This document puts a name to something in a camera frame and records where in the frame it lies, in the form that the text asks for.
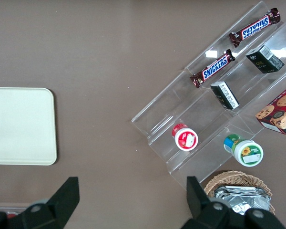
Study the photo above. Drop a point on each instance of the small black carton box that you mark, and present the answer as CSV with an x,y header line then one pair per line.
x,y
264,60
225,95

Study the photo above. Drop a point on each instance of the green lidded small jar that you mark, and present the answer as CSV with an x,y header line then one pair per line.
x,y
245,150

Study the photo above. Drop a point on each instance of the Snickers chocolate bar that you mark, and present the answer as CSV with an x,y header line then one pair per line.
x,y
213,69
255,27

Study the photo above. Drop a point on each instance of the red lidded small jar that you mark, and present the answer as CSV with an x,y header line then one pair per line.
x,y
186,139

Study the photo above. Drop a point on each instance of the clear acrylic stepped display shelf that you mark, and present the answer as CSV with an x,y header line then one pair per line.
x,y
171,105

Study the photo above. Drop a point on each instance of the red chocolate chip cookie box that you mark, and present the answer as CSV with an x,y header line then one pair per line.
x,y
281,112

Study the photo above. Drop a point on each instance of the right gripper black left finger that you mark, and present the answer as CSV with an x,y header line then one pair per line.
x,y
62,202

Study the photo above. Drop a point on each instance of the beige rectangular plastic tray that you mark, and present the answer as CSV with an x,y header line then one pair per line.
x,y
21,126

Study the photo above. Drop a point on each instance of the silver foil packet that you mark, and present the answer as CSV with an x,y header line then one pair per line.
x,y
243,200

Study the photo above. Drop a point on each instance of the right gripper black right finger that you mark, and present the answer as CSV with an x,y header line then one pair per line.
x,y
197,202

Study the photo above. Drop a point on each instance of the light wicker basket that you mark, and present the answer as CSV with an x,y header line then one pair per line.
x,y
228,177

